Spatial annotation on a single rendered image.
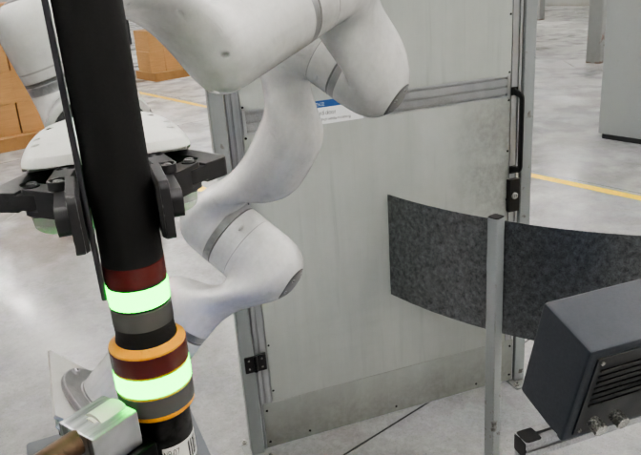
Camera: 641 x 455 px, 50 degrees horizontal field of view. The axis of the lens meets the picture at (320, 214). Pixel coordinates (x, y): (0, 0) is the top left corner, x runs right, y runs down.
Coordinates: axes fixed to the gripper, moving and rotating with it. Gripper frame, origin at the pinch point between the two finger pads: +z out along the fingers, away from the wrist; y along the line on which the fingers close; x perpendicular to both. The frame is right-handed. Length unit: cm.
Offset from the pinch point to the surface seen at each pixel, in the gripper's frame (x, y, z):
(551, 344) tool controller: -44, -57, -37
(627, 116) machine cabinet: -141, -462, -458
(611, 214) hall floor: -165, -324, -317
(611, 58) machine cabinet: -90, -455, -476
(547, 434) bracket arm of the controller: -58, -56, -35
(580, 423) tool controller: -55, -59, -32
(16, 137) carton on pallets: -153, 84, -801
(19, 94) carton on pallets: -109, 73, -820
